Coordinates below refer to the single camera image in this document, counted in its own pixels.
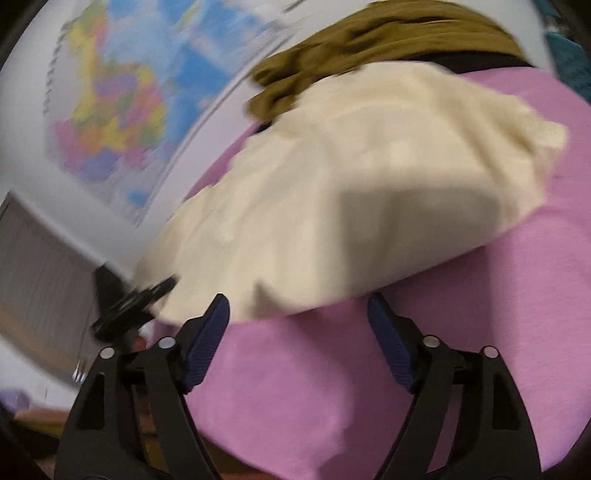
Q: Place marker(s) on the cream beige jacket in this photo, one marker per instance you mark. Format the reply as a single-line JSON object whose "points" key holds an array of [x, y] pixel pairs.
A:
{"points": [[373, 176]]}

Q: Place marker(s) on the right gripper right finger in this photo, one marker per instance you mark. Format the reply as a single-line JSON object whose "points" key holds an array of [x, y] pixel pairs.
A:
{"points": [[467, 419]]}

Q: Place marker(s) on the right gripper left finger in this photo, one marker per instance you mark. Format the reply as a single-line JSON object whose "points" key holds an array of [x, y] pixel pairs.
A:
{"points": [[130, 419]]}

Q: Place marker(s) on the grey wooden door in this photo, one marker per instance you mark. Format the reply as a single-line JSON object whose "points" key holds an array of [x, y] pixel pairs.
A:
{"points": [[48, 296]]}

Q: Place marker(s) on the olive brown garment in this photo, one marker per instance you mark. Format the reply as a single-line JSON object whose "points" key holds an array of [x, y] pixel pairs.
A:
{"points": [[382, 31]]}

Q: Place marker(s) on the blue plastic storage rack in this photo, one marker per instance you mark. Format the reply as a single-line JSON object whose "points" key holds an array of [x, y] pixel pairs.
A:
{"points": [[567, 35]]}

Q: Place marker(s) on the colourful wall map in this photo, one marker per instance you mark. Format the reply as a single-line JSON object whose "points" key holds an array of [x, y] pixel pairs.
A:
{"points": [[131, 82]]}

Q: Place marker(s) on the black garment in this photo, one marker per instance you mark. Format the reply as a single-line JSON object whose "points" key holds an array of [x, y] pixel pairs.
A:
{"points": [[462, 62]]}

